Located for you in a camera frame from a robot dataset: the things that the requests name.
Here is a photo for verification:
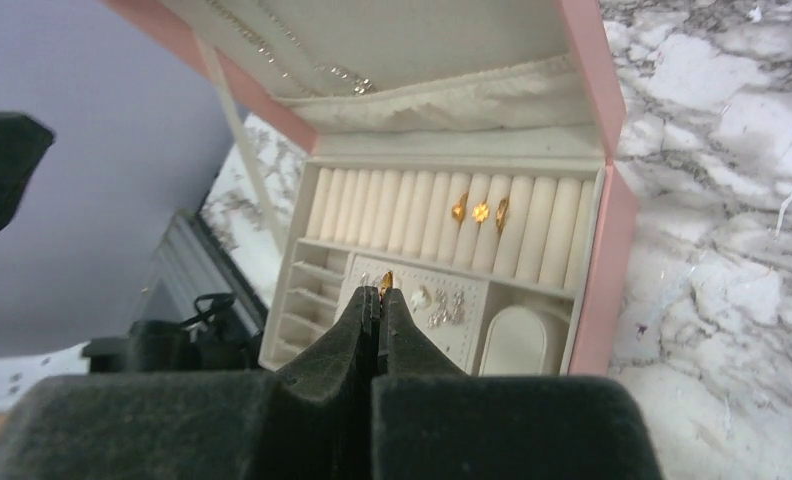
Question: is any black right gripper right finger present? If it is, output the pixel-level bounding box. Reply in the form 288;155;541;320
372;289;662;479

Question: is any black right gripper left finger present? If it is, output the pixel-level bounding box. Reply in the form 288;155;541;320
0;287;381;479

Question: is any silver earrings cluster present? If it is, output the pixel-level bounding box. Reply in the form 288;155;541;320
409;286;466;329

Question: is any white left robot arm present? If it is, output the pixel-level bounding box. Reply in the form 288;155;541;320
0;111;259;373

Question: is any pink jewelry box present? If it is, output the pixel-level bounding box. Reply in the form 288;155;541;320
111;1;638;375

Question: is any silver chain in lid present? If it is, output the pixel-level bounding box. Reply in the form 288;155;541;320
203;0;377;97

